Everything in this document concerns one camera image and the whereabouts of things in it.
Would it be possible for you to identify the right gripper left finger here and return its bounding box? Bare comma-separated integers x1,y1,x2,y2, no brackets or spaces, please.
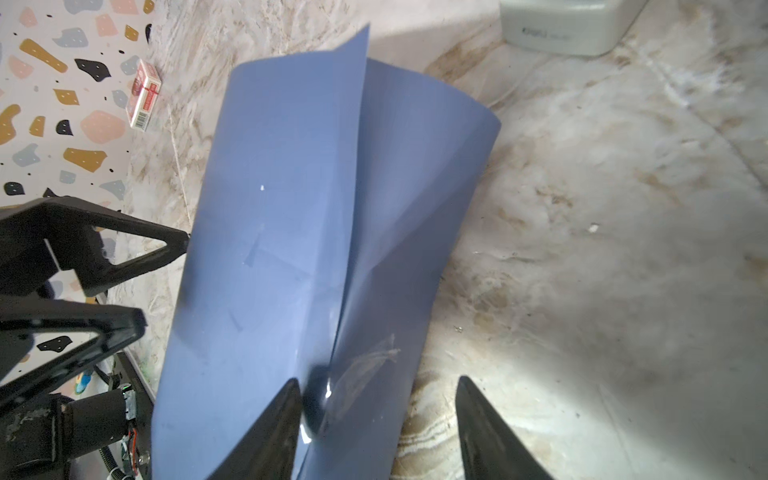
208,378,302,480

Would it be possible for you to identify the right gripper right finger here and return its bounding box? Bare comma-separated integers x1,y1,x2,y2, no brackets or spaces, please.
455,375,552,480

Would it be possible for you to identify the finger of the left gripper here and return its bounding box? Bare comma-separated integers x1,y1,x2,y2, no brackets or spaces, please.
1,196,190,296
1,296,146,414

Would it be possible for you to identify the blue wrapping paper sheet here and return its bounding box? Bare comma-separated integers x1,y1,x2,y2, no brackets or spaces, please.
151,29,500,479

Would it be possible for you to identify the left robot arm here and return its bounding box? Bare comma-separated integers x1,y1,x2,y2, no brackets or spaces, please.
1,196,189,479

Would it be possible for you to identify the red playing card deck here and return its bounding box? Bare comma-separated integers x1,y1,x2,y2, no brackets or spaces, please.
126,59,162,131

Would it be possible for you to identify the white tape dispenser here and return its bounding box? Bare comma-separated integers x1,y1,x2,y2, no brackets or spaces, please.
499,0,647,57

